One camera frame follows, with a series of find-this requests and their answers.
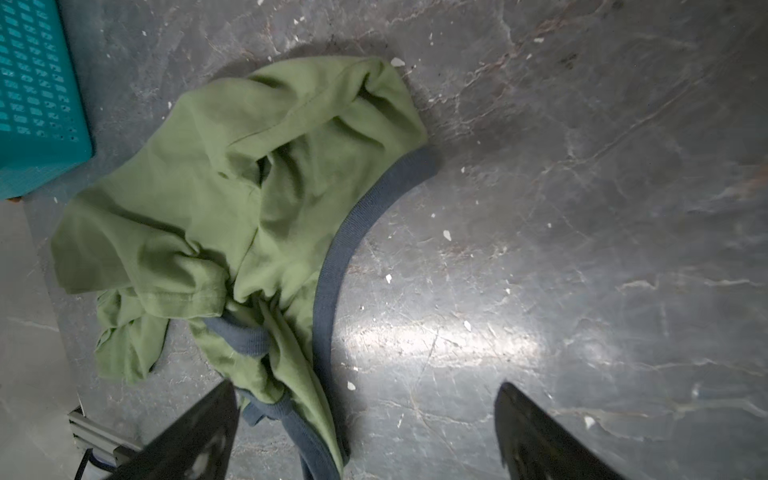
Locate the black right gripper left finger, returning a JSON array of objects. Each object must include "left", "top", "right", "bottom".
[{"left": 110, "top": 380, "right": 239, "bottom": 480}]

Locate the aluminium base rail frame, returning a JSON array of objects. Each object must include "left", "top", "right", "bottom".
[{"left": 67, "top": 407, "right": 143, "bottom": 467}]

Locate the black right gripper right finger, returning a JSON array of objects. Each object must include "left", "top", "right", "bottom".
[{"left": 494, "top": 382, "right": 622, "bottom": 479}]

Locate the olive green tank top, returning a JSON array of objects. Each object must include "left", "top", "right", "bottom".
[{"left": 51, "top": 56, "right": 437, "bottom": 479}]

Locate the teal plastic basket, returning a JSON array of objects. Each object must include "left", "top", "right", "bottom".
[{"left": 1, "top": 0, "right": 93, "bottom": 199}]

